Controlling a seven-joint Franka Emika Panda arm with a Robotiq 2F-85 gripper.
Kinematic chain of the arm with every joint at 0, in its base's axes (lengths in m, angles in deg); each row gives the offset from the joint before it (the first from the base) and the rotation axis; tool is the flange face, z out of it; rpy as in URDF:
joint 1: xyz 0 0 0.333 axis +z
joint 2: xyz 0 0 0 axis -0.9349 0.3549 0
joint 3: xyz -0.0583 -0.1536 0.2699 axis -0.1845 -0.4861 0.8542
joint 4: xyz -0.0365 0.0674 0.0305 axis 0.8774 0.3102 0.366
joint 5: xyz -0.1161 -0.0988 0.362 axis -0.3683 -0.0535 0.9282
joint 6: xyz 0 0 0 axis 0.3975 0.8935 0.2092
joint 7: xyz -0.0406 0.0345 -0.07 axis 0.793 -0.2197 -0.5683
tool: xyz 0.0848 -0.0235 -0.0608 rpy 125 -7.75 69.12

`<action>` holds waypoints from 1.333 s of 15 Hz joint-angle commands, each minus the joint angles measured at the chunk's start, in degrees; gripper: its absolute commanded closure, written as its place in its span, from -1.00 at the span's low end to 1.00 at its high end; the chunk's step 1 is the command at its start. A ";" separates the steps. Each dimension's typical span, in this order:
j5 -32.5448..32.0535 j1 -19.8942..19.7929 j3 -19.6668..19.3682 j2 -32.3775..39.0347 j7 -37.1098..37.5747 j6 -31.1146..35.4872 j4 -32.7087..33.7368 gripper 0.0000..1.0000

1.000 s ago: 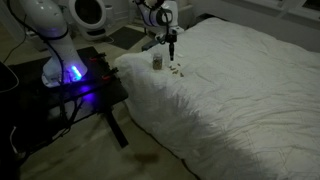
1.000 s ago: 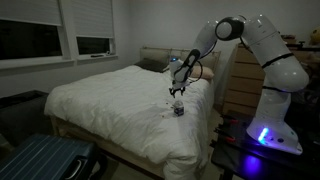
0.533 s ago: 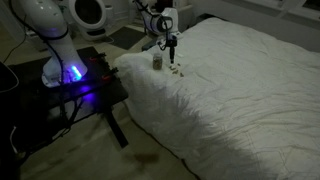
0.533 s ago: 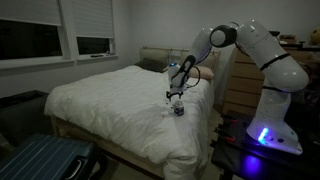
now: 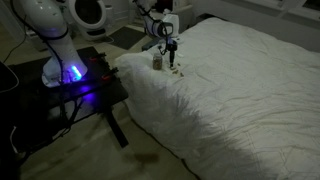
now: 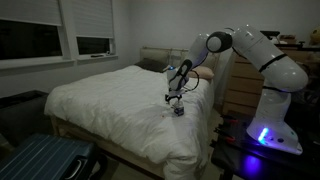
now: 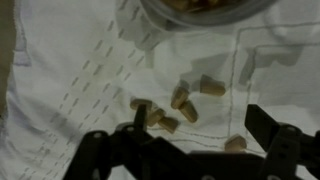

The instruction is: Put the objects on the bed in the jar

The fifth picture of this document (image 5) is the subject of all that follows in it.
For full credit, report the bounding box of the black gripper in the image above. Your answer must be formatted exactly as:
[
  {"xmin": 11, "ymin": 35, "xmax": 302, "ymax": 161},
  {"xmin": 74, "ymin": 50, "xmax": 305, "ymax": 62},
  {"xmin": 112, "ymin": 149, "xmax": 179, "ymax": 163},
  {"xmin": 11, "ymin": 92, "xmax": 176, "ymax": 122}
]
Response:
[{"xmin": 166, "ymin": 39, "xmax": 178, "ymax": 68}]

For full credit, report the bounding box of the small glass jar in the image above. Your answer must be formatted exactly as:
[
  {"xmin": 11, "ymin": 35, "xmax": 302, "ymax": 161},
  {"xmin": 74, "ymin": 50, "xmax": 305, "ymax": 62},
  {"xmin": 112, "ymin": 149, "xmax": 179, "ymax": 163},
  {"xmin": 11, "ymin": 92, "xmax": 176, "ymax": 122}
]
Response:
[{"xmin": 152, "ymin": 53, "xmax": 164, "ymax": 71}]

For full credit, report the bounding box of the white armchair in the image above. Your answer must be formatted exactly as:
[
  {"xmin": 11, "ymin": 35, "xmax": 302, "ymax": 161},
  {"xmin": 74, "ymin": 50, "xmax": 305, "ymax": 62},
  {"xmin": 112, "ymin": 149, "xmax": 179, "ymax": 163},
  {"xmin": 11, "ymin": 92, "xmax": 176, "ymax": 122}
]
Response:
[{"xmin": 143, "ymin": 3, "xmax": 195, "ymax": 36}]

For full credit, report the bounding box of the dark floor mat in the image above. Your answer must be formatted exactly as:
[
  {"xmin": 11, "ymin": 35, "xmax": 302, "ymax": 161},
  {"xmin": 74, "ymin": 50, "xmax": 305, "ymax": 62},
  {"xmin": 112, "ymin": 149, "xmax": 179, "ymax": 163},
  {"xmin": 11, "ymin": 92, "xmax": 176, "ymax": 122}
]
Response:
[{"xmin": 108, "ymin": 26, "xmax": 148, "ymax": 51}]

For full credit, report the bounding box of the red black clamp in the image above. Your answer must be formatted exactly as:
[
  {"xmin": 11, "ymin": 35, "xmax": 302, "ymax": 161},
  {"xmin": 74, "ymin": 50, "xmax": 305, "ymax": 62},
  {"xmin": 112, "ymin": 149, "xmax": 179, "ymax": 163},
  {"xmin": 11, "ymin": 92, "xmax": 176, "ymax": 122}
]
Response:
[
  {"xmin": 88, "ymin": 52, "xmax": 108, "ymax": 63},
  {"xmin": 101, "ymin": 67, "xmax": 120, "ymax": 81}
]

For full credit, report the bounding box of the black robot table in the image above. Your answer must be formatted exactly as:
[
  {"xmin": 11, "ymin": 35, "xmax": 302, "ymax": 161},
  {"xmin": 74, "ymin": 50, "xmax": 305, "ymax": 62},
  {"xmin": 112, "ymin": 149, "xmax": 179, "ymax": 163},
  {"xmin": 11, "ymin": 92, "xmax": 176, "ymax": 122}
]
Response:
[{"xmin": 0, "ymin": 45, "xmax": 130, "ymax": 161}]

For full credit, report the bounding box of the white quilted duvet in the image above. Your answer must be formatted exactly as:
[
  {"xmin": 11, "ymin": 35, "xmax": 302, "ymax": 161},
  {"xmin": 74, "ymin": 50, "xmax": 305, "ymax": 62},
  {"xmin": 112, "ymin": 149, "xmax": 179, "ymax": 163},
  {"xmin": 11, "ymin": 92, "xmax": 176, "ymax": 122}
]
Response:
[{"xmin": 113, "ymin": 17, "xmax": 320, "ymax": 180}]

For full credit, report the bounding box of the round white litter box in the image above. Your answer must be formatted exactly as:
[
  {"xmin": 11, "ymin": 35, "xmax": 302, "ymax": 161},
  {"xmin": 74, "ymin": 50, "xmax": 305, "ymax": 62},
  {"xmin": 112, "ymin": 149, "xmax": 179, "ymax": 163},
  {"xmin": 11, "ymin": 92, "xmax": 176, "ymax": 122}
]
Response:
[{"xmin": 68, "ymin": 0, "xmax": 117, "ymax": 42}]

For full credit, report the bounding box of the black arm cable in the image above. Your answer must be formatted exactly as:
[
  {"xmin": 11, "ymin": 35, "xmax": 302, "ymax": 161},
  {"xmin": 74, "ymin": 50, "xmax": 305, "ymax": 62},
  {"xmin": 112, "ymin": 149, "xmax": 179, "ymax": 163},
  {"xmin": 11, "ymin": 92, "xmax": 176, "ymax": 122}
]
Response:
[{"xmin": 9, "ymin": 0, "xmax": 174, "ymax": 134}]

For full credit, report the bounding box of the white cable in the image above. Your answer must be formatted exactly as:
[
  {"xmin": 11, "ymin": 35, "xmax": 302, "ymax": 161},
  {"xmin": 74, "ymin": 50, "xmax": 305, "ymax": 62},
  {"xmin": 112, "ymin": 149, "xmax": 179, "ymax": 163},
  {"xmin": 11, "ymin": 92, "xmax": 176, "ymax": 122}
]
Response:
[{"xmin": 0, "ymin": 61, "xmax": 20, "ymax": 94}]

